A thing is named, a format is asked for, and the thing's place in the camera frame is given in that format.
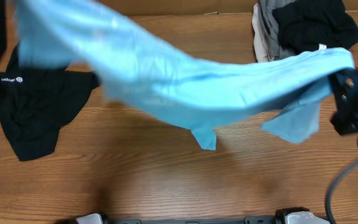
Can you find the grey folded garment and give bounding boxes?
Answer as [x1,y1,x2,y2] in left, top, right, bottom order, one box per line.
[258,0,296,60]

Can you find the beige folded garment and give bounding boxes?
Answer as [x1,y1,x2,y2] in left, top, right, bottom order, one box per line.
[252,3,271,63]

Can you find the black t-shirt on left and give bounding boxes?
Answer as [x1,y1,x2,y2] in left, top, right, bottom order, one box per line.
[0,49,99,161]

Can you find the black folded garment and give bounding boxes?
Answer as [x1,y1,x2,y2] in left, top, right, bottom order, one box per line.
[272,0,358,54]

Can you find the light blue printed t-shirt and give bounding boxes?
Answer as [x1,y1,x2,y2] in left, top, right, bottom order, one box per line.
[15,0,354,150]

